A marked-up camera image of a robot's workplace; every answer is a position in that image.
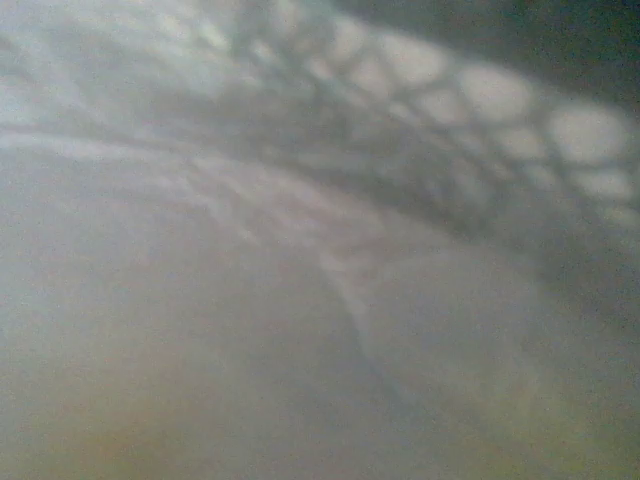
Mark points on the grey mesh waste bin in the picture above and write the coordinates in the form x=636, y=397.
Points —
x=450, y=165

